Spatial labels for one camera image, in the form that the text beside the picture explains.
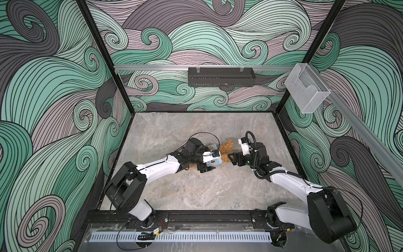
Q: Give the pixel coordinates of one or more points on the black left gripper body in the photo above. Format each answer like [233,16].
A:
[197,160]

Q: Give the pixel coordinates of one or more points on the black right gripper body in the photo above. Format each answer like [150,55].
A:
[247,160]

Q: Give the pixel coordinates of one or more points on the light blue bear hoodie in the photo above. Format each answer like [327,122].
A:
[217,160]

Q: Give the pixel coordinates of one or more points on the brown teddy bear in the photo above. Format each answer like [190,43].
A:
[225,149]

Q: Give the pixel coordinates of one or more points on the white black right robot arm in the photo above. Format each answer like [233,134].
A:
[325,212]

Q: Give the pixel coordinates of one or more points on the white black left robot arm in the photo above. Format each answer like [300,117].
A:
[126,187]

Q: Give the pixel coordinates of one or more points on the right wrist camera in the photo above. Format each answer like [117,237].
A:
[245,146]

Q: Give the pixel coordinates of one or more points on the black perforated wall tray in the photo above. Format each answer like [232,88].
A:
[221,77]

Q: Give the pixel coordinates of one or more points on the clear plastic wall holder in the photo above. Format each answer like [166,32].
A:
[307,87]

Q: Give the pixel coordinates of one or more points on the aluminium back wall rail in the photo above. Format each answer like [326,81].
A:
[159,67]

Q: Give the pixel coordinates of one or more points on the aluminium wall rail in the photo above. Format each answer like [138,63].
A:
[159,67]
[352,106]

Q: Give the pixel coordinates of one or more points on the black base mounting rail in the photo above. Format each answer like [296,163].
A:
[172,218]

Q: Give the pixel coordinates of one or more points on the white slotted cable duct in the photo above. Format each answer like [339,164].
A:
[187,236]

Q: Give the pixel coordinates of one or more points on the aluminium right wall rail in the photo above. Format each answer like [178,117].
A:
[352,106]

